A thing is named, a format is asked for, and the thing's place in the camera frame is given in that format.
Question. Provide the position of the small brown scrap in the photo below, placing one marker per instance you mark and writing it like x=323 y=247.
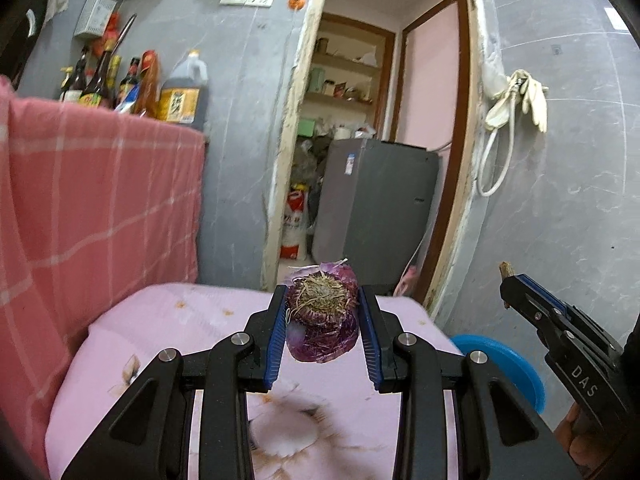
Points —
x=504 y=270

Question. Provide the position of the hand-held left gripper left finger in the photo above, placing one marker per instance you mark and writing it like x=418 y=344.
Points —
x=276 y=345

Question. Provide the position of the white sack with red print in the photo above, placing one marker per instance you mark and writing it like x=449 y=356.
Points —
x=294 y=225

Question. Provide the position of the cream rubber gloves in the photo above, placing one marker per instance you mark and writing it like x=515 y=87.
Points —
x=535 y=97

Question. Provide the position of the green box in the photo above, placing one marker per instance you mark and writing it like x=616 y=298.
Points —
x=306 y=127

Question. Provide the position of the orange wall hook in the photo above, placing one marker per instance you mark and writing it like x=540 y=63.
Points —
x=296 y=1

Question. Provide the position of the red checked cloth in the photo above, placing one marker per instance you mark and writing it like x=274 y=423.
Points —
x=90 y=200

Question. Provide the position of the soy bottle blue label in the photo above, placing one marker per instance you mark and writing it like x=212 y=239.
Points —
x=128 y=87

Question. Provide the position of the metal grater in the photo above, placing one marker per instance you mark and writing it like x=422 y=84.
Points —
x=96 y=15

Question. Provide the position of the wall shelf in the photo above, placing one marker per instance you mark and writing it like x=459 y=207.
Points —
x=345 y=67

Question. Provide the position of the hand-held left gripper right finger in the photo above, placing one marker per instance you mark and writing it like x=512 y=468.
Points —
x=370 y=345

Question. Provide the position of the teal container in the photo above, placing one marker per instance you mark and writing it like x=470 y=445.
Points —
x=316 y=81

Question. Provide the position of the dark oil jug yellow label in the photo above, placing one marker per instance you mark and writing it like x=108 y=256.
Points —
x=182 y=95

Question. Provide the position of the dark glass bottle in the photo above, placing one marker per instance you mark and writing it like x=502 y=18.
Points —
x=75 y=80

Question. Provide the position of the onion root end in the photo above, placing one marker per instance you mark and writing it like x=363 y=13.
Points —
x=320 y=292

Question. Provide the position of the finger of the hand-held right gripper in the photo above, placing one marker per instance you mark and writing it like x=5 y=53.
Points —
x=545 y=292
x=517 y=297

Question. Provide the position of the blue plastic bucket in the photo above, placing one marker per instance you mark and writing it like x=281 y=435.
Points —
x=520 y=365

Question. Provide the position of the grey washing machine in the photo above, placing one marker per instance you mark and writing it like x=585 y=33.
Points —
x=375 y=210

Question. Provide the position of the orange packet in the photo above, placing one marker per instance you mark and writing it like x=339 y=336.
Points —
x=148 y=82

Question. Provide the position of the red chilies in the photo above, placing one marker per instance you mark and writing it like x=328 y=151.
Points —
x=111 y=30

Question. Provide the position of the person's right hand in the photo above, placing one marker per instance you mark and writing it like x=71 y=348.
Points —
x=569 y=430

